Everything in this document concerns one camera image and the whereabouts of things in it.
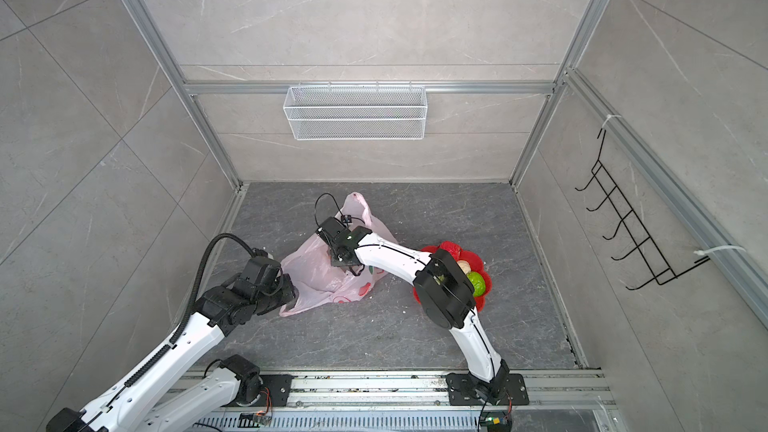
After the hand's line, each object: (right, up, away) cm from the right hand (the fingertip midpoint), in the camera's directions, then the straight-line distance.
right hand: (344, 254), depth 92 cm
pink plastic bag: (-6, -6, -9) cm, 12 cm away
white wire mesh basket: (+3, +48, +8) cm, 48 cm away
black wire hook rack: (+70, +3, -32) cm, 77 cm away
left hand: (-12, -5, -13) cm, 18 cm away
